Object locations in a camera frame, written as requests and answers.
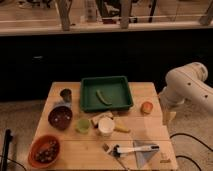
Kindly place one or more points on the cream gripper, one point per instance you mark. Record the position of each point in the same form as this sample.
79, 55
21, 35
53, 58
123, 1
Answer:
168, 116

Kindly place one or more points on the red-yellow apple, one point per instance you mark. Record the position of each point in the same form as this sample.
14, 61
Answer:
146, 107

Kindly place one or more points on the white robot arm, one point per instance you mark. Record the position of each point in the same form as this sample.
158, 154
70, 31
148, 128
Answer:
185, 82

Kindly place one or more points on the white paper cup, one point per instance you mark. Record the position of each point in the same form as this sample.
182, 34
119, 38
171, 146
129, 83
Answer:
106, 126

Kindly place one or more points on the small green cup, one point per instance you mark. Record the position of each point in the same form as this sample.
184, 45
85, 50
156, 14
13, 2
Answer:
83, 125

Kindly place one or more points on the dark metal cup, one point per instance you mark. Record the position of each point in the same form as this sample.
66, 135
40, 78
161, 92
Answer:
66, 95

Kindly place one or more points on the grey triangular cloth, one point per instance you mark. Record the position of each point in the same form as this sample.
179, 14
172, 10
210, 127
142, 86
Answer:
147, 152

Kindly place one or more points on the yellow banana toy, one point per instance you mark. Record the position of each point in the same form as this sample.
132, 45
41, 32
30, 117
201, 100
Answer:
121, 128

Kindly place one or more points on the small brown block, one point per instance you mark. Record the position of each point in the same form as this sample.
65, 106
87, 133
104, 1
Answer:
105, 147

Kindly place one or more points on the beige wooden block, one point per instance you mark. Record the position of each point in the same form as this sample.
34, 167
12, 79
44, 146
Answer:
95, 119

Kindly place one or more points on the green pea pod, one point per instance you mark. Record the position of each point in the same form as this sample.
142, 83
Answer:
101, 98

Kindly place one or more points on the green plastic tray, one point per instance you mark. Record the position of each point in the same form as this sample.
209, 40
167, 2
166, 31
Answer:
115, 89

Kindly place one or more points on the dark maroon bowl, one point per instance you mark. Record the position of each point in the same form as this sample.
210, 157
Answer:
60, 117

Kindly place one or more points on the orange bowl with contents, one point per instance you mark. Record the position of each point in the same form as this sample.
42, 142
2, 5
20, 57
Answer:
44, 152

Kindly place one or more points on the black stand at left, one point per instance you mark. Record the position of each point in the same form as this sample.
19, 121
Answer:
4, 156

